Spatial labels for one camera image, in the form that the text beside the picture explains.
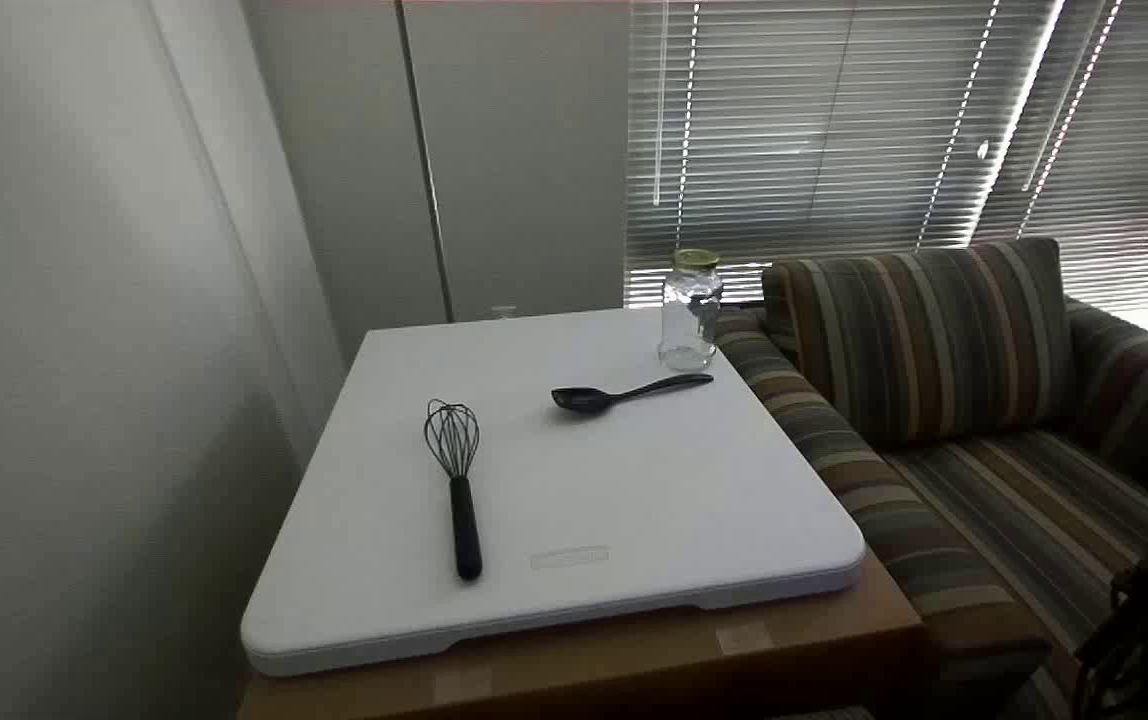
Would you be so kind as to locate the clear glass jar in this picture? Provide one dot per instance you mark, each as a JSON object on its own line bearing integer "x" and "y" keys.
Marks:
{"x": 685, "y": 325}

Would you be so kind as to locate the black plastic spoon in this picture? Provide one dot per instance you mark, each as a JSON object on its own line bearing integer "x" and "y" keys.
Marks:
{"x": 587, "y": 397}

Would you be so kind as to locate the white plastic table board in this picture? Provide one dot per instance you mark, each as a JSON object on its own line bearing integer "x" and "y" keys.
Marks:
{"x": 596, "y": 522}

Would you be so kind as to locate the grey cabinet door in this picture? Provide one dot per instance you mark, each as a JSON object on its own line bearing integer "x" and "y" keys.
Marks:
{"x": 534, "y": 146}
{"x": 346, "y": 163}

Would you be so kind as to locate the grey window blind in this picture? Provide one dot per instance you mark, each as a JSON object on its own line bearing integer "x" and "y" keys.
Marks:
{"x": 797, "y": 122}
{"x": 1133, "y": 172}

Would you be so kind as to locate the striped sofa cushion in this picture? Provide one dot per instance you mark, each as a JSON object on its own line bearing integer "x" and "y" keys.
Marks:
{"x": 916, "y": 340}

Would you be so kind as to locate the striped fabric sofa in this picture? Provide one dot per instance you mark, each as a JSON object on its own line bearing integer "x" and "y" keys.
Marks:
{"x": 1024, "y": 514}

